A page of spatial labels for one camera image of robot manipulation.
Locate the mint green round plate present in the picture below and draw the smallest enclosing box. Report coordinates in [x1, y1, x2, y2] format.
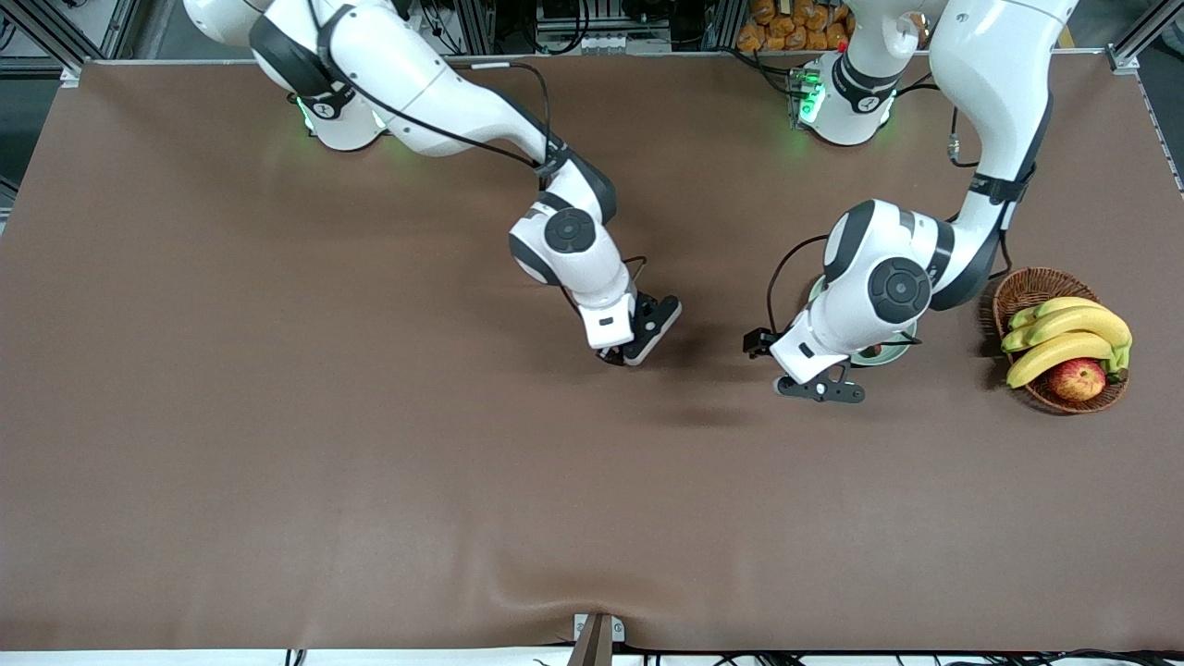
[808, 276, 919, 368]

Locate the brown wicker basket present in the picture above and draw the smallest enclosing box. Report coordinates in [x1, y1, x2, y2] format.
[993, 267, 1129, 414]

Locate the red yellow apple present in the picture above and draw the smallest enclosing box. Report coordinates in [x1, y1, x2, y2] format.
[1048, 358, 1108, 402]

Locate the brown table mat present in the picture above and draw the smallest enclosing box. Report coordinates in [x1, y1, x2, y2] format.
[0, 51, 1184, 653]

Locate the white connector block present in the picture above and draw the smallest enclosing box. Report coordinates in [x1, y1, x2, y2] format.
[535, 32, 673, 54]

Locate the pile of orange bread rolls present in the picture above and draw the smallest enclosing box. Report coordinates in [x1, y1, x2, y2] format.
[737, 0, 857, 53]

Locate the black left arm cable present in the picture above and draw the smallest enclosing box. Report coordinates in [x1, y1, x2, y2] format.
[766, 79, 972, 348]

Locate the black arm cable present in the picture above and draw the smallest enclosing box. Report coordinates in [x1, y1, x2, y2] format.
[314, 0, 648, 306]
[766, 79, 972, 348]

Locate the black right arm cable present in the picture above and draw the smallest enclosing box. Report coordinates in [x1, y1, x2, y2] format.
[314, 0, 648, 306]

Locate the grey metal bracket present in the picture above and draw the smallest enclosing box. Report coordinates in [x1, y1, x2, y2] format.
[567, 613, 626, 666]

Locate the aluminium frame post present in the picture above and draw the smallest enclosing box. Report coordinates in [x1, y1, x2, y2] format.
[458, 0, 498, 55]
[705, 0, 741, 52]

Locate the aluminium frame rail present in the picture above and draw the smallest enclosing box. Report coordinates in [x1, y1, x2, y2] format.
[1107, 0, 1184, 73]

